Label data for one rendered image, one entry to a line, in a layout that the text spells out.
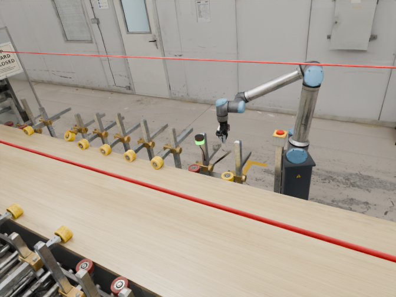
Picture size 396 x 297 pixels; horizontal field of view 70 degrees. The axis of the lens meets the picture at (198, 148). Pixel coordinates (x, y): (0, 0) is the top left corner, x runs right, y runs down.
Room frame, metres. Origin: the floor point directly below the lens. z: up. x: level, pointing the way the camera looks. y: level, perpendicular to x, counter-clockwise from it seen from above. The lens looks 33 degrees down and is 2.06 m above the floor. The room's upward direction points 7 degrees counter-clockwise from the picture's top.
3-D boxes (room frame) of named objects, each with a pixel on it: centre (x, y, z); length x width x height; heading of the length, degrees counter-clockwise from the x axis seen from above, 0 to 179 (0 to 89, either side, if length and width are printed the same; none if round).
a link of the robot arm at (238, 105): (1.96, -0.33, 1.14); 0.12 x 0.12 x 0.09; 69
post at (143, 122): (1.91, 0.38, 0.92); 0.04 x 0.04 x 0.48; 57
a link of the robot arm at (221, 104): (1.99, -0.23, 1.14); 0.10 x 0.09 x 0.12; 69
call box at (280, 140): (1.37, -0.47, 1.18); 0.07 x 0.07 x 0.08; 57
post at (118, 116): (2.05, 0.59, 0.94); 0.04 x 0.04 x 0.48; 57
